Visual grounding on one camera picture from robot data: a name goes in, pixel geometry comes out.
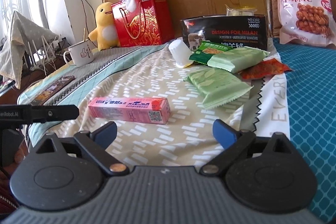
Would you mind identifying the light green snack packet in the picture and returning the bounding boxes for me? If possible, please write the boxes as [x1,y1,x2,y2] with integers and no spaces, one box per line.
[207,47,270,73]
[185,67,253,109]

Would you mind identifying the pink rectangular snack box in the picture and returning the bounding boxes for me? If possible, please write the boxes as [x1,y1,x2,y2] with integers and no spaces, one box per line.
[88,97,170,124]

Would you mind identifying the dark green snack packet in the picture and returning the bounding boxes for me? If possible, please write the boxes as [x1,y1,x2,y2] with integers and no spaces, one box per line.
[189,42,233,65]

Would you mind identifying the person's left hand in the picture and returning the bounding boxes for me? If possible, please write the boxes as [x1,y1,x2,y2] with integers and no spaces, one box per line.
[1,143,28,181]

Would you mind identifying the dark chocolate bar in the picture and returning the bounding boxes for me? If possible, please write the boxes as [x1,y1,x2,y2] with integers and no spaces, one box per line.
[30,76,75,106]

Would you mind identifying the white enamel mug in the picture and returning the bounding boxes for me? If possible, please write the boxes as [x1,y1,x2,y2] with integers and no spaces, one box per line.
[63,39,95,67]

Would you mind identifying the grey cloth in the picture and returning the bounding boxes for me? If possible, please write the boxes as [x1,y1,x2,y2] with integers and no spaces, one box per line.
[1,11,59,89]

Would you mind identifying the red orange snack packet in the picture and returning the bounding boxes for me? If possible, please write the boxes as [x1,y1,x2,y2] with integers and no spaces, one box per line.
[239,58,291,80]

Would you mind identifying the patterned beige green blanket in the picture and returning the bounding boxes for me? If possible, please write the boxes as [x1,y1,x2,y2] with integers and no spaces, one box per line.
[16,39,291,169]

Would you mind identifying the teal patterned bedsheet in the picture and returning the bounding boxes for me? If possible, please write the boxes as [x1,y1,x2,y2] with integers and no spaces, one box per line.
[273,39,335,222]

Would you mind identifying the yellow duck plush toy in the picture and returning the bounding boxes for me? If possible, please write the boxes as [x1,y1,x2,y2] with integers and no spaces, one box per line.
[88,2,120,51]

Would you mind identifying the white plastic cup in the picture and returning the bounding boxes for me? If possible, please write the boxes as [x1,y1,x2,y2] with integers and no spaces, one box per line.
[169,38,193,68]

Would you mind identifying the black cardboard box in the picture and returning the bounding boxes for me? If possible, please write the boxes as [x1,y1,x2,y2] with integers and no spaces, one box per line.
[181,15,268,51]

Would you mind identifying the red gift bag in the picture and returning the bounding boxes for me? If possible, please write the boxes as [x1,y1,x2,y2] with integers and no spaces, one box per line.
[112,0,175,47]

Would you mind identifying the clear gold snack packet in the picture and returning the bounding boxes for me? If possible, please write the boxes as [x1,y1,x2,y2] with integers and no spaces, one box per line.
[226,5,257,16]

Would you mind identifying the pink fried twist snack bag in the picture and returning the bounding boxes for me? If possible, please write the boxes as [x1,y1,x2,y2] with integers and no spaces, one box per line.
[277,0,335,48]

